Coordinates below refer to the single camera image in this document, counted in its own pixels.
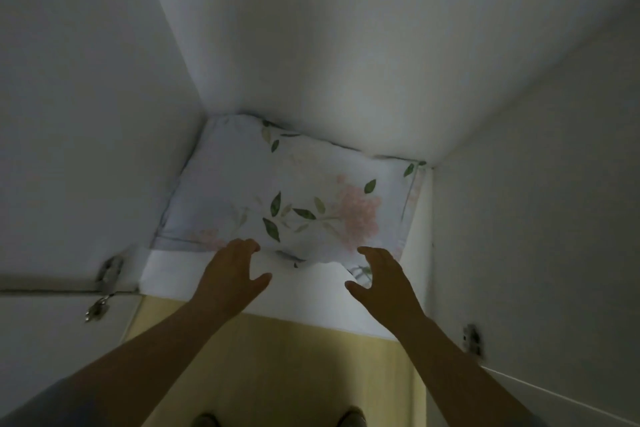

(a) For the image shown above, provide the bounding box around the person's left hand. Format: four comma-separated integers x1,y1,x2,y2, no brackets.
191,238,273,323

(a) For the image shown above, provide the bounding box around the person's left forearm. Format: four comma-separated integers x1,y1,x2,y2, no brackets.
27,299,246,427

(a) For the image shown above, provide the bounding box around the folded white floral bedding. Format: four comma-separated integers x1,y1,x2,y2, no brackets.
151,114,427,278

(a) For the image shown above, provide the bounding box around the metal cabinet door hinge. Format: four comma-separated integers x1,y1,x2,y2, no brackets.
94,256,125,288
83,294,115,323
462,324,484,358

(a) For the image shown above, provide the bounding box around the person's right hand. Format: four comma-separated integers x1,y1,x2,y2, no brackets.
344,247,427,337

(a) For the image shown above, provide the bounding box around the person's right forearm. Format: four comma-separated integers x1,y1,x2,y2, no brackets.
395,316,537,427

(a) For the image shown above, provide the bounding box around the white wardrobe cabinet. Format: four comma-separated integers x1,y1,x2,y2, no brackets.
0,0,640,427

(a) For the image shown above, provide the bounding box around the white cabinet door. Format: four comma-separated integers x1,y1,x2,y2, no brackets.
0,291,144,395
477,365,640,427

